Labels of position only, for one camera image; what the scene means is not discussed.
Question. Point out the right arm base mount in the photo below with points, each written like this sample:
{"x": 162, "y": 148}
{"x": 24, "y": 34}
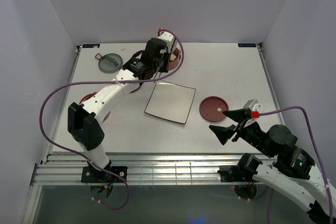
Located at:
{"x": 235, "y": 173}

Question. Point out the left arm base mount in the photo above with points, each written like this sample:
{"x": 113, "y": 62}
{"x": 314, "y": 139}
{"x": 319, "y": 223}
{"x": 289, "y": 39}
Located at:
{"x": 92, "y": 175}

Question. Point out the grey lunch box lid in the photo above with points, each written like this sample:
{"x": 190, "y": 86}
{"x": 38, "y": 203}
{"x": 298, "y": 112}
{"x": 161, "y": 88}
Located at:
{"x": 109, "y": 63}

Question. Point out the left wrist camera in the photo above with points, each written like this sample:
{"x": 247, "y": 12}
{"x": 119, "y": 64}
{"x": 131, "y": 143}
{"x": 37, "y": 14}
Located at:
{"x": 168, "y": 38}

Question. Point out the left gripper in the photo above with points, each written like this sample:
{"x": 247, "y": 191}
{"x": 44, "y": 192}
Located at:
{"x": 167, "y": 55}

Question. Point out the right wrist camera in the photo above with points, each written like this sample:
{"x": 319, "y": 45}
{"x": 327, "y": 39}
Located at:
{"x": 254, "y": 108}

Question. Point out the white square plate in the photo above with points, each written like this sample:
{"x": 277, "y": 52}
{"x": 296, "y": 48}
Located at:
{"x": 171, "y": 102}

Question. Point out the dark red lid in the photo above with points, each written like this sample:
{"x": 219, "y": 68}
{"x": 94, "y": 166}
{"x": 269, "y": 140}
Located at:
{"x": 134, "y": 87}
{"x": 212, "y": 108}

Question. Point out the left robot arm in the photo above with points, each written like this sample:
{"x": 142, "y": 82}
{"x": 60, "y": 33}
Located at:
{"x": 85, "y": 119}

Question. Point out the dark red lid right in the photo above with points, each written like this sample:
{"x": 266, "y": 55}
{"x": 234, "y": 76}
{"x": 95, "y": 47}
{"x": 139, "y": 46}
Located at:
{"x": 212, "y": 108}

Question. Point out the pink bowl rear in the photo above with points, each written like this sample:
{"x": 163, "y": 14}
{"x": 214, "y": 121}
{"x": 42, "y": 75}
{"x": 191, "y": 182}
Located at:
{"x": 174, "y": 64}

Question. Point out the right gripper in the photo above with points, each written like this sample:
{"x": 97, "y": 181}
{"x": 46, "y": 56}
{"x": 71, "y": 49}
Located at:
{"x": 223, "y": 133}

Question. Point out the dark red inner lid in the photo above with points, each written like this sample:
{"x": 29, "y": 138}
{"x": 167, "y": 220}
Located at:
{"x": 134, "y": 87}

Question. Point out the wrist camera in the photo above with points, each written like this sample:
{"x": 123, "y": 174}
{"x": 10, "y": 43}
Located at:
{"x": 168, "y": 38}
{"x": 254, "y": 108}

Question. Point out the sushi roll yellow top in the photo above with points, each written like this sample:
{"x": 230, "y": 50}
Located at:
{"x": 173, "y": 57}

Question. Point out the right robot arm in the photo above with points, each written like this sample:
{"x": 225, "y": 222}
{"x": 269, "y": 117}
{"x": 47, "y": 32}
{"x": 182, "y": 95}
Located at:
{"x": 294, "y": 174}

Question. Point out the aluminium frame rail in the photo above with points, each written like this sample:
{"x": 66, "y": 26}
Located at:
{"x": 143, "y": 169}

